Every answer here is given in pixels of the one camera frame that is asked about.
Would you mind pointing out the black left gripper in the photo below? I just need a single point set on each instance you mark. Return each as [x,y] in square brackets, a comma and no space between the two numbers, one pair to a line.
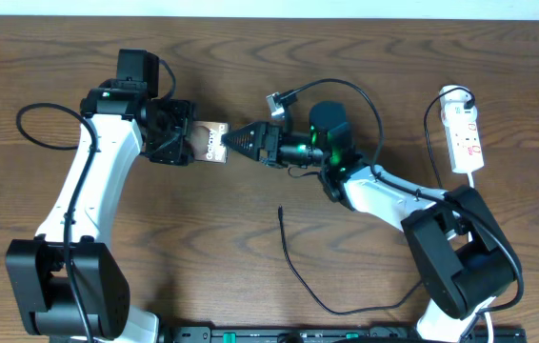
[174,151]

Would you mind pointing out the white power strip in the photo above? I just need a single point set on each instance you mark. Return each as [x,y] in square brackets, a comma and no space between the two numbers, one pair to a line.
[464,146]

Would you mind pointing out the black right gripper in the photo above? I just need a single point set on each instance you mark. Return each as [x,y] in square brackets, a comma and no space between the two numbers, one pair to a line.
[260,139]

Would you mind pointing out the white USB charger adapter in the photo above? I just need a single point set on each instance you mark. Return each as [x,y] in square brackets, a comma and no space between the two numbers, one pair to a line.
[455,95]

